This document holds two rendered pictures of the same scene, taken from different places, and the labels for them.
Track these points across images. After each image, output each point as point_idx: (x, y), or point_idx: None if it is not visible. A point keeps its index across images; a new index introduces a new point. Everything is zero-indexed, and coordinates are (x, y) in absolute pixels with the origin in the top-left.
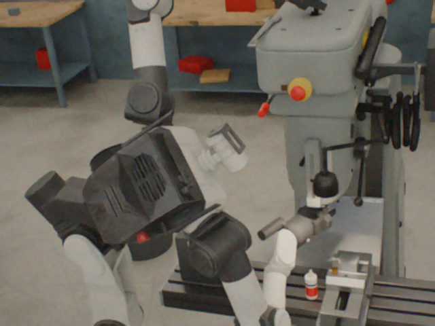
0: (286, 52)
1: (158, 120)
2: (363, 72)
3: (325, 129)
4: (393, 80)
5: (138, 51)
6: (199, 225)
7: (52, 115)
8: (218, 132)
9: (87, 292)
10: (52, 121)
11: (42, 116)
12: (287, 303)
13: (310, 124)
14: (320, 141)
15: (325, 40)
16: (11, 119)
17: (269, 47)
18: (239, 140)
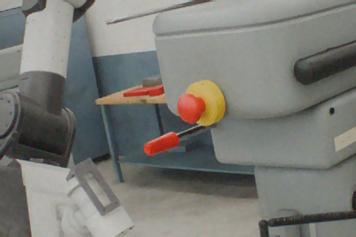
0: (181, 35)
1: (1, 147)
2: (305, 69)
3: (303, 192)
4: None
5: (24, 52)
6: None
7: (258, 207)
8: (71, 173)
9: None
10: (255, 214)
11: (247, 208)
12: None
13: (281, 183)
14: (297, 215)
15: (230, 8)
16: (214, 210)
17: (158, 29)
18: (109, 191)
